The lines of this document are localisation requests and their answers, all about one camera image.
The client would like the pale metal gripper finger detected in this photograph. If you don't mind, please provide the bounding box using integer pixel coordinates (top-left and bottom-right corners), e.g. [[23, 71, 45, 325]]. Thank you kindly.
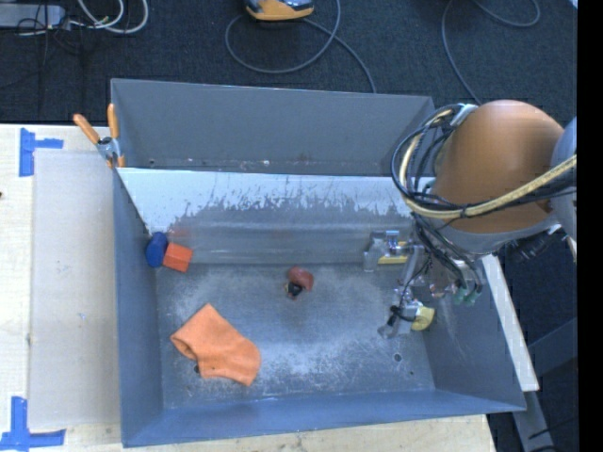
[[377, 299, 424, 340], [362, 230, 412, 274]]

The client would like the yellow flat thing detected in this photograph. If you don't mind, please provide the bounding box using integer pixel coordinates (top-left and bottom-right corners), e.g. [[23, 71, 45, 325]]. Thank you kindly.
[[378, 241, 409, 266]]

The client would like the yellow round thing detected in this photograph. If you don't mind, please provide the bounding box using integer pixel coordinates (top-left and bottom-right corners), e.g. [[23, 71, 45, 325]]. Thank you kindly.
[[411, 304, 437, 332]]

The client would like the red-brown round toy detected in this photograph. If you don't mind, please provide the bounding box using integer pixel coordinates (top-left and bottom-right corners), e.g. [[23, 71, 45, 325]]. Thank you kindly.
[[284, 265, 316, 301]]

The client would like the grey metal bin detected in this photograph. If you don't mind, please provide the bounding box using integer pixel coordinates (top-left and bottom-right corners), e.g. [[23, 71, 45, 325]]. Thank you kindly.
[[108, 77, 529, 449]]

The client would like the orange cloth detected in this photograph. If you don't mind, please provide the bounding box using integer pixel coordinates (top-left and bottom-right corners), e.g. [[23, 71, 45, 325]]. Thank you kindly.
[[169, 302, 263, 388]]

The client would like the orange block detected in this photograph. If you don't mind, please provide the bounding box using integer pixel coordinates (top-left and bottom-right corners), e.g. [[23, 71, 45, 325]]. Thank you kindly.
[[162, 241, 195, 274]]

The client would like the blue round thing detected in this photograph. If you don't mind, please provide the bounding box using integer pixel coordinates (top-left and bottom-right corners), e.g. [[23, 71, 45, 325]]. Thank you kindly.
[[144, 231, 170, 269]]

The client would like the pale flat board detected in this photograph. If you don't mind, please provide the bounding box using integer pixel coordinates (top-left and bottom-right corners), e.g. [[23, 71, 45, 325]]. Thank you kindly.
[[26, 148, 122, 433]]

